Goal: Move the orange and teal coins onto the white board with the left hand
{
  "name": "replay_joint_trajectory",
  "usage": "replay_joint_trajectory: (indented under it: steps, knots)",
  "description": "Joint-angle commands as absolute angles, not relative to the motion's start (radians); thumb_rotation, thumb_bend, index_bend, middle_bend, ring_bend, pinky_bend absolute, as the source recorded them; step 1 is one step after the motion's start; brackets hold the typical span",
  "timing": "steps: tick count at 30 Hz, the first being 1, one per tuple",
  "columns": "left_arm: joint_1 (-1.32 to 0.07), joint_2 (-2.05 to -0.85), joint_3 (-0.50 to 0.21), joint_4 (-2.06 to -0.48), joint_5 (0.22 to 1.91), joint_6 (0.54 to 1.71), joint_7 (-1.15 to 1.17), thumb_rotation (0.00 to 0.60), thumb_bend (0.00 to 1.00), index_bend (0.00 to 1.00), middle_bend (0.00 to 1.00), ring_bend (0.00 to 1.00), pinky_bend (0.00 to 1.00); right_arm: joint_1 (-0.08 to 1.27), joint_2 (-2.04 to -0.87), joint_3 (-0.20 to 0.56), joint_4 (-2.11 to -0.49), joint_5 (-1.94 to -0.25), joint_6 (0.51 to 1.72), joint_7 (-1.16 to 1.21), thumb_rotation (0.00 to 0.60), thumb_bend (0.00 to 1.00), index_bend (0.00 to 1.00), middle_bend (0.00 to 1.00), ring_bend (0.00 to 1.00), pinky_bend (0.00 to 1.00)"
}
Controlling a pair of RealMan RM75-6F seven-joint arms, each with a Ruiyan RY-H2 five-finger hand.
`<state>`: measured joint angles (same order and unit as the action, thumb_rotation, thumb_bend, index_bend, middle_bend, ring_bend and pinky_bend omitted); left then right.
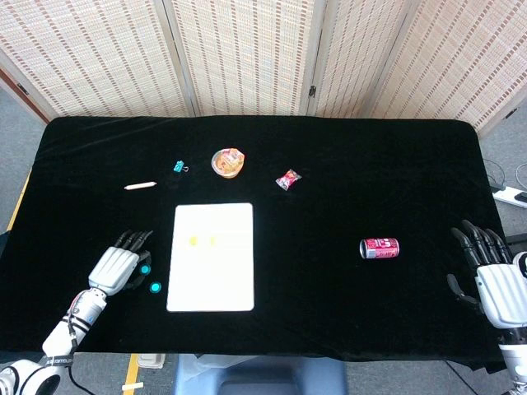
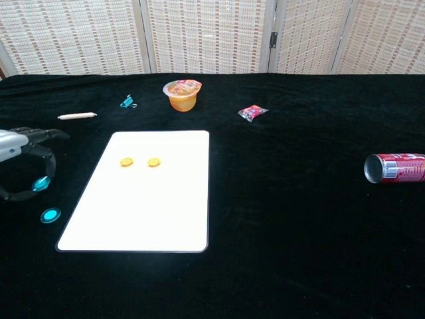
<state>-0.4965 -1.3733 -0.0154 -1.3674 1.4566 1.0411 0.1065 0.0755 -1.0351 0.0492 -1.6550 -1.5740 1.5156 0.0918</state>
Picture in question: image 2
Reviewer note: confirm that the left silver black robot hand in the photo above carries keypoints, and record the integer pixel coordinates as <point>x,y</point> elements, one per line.
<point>13,146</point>

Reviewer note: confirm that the cyan disc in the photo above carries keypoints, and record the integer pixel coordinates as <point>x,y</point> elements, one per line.
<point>50,215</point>
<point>41,183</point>

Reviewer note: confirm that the orange disc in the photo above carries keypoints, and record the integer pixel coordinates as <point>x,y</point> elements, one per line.
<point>154,162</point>
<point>127,162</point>

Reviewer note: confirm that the white rectangular board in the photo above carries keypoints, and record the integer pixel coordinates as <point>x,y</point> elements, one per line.
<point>142,206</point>

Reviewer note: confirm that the white wrapped stick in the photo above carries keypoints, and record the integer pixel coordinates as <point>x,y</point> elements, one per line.
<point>77,116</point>

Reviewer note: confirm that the teal binder clip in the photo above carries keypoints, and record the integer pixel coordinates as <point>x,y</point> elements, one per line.
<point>127,102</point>

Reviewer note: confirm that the woven bamboo screen panel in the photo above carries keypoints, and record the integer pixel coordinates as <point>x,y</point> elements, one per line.
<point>66,33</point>
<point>206,33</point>
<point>388,33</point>
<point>308,33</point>

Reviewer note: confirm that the orange jelly cup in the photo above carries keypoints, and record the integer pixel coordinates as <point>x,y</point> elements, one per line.
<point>182,96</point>

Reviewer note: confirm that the red snack packet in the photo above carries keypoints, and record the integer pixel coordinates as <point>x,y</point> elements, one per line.
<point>253,112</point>

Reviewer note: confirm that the black screen hinge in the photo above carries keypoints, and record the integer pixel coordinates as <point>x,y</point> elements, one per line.
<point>273,39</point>

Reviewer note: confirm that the black velvet tablecloth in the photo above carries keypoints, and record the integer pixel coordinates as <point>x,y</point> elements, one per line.
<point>299,216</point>

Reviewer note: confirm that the red soda can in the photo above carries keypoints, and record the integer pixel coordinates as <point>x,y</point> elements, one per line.
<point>395,168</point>

